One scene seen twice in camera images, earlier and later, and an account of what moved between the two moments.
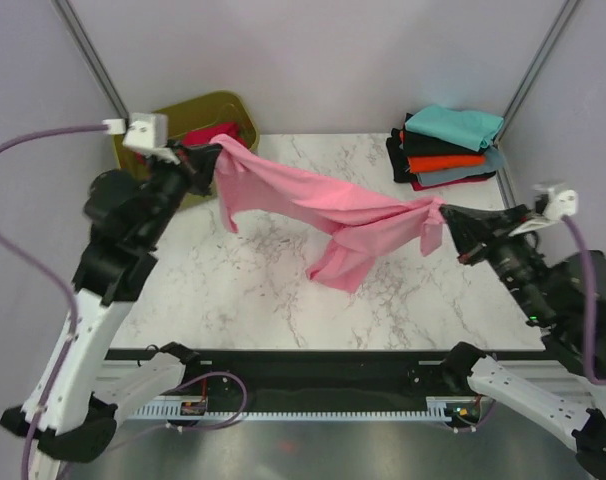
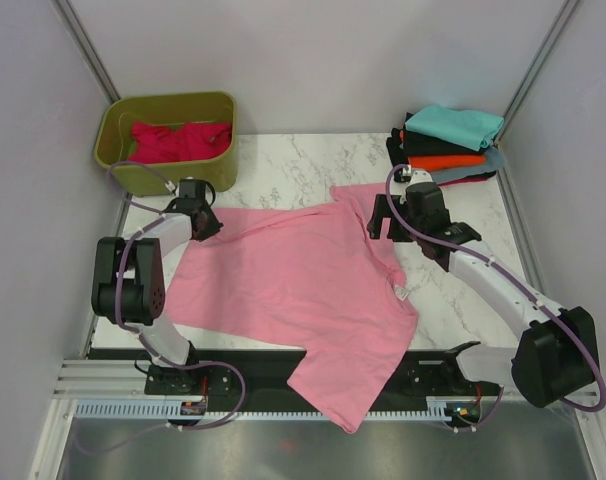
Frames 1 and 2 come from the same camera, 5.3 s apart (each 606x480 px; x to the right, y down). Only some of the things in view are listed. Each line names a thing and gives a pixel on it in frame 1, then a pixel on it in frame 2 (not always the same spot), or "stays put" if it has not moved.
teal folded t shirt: x=463 y=129 stays put
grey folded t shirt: x=493 y=161 stays put
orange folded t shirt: x=419 y=163 stays put
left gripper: x=198 y=168 to x=214 y=226
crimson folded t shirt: x=417 y=187 stays put
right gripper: x=472 y=242 to x=381 y=210
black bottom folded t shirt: x=400 y=168 stays put
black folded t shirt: x=417 y=144 stays put
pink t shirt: x=357 y=220 to x=314 y=274
